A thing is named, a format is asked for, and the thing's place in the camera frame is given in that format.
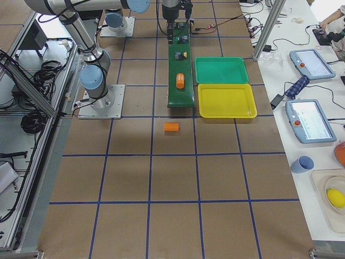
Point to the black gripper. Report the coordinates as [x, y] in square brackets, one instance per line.
[169, 15]

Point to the green push button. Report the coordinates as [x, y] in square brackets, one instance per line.
[182, 40]

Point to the yellow push button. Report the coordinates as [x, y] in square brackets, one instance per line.
[181, 55]

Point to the orange cylinder marked 4680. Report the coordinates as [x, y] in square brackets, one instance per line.
[180, 80]

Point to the plain orange cylinder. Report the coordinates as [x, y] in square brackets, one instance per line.
[171, 127]

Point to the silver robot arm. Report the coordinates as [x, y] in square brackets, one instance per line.
[93, 75]
[170, 9]

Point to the green plastic tray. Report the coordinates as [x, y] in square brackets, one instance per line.
[220, 70]

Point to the green conveyor belt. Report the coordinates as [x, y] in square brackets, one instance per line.
[180, 97]

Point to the yellow plastic tray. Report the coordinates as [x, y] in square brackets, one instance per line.
[228, 101]

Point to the teach pendant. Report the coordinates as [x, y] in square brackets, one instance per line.
[310, 63]
[308, 121]

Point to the blue plastic cup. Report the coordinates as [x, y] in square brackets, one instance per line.
[302, 164]

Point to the yellow lemon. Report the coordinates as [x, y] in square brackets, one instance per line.
[335, 197]

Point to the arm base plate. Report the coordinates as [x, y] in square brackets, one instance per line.
[118, 27]
[110, 106]

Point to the aluminium frame post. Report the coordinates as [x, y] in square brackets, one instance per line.
[269, 24]

